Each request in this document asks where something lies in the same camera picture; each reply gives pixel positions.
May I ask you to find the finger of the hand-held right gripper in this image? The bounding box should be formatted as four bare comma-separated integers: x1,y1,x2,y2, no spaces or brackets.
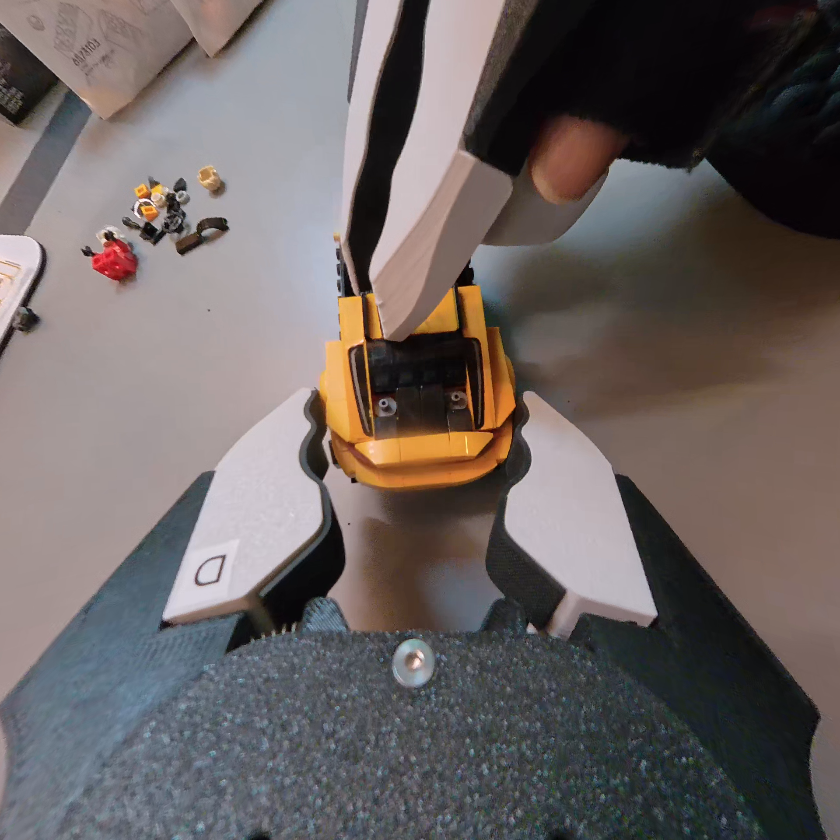
341,0,435,294
369,0,514,343

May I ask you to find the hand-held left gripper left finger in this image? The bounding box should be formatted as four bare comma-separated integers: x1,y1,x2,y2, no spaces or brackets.
161,387,347,631

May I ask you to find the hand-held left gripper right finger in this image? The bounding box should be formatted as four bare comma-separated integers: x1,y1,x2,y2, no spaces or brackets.
484,390,660,642

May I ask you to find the yellow lego car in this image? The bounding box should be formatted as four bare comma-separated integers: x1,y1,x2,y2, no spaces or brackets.
319,233,516,490

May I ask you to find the person's right forearm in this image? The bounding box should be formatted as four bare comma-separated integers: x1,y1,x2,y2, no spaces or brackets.
696,0,840,238

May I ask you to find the black curved lego piece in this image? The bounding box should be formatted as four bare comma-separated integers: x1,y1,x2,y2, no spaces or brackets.
175,217,229,256

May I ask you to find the pile of small lego pieces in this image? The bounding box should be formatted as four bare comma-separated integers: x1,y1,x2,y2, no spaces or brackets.
123,176,193,245

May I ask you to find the red lego minifigure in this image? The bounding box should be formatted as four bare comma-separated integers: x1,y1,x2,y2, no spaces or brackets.
82,230,139,284

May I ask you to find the black lego box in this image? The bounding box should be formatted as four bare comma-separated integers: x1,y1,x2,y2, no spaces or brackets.
0,26,60,127

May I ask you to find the small white printed paper bag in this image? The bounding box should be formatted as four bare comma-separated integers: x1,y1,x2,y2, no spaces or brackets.
171,0,266,59

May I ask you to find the large white printed paper bag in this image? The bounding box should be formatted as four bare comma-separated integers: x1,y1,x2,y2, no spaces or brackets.
0,0,198,120

